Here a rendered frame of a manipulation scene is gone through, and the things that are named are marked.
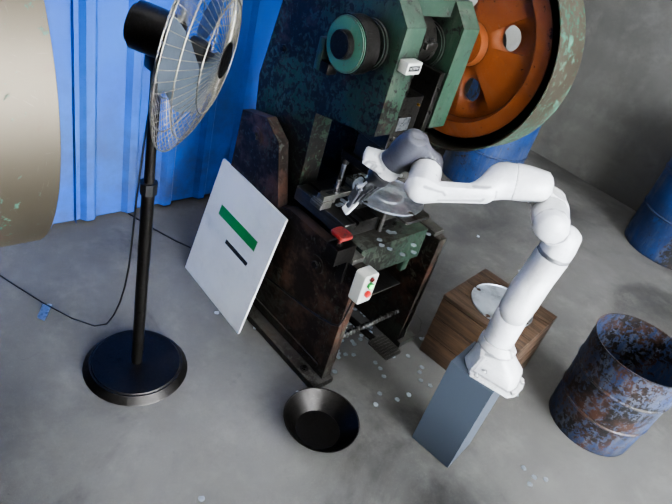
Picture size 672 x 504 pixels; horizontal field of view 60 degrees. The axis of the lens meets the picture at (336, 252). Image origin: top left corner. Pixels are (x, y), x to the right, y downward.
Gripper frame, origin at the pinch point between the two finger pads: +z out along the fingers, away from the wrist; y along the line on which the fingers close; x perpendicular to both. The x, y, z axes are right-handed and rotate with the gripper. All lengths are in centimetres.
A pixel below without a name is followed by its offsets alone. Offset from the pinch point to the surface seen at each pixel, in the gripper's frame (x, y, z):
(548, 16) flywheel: 25, 66, -62
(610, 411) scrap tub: -109, 88, 15
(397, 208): -2.0, 29.7, 8.4
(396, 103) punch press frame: 22.5, 19.5, -23.6
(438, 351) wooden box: -55, 65, 62
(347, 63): 35.4, 1.3, -28.8
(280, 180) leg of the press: 32.7, 7.4, 35.1
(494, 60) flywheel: 29, 69, -36
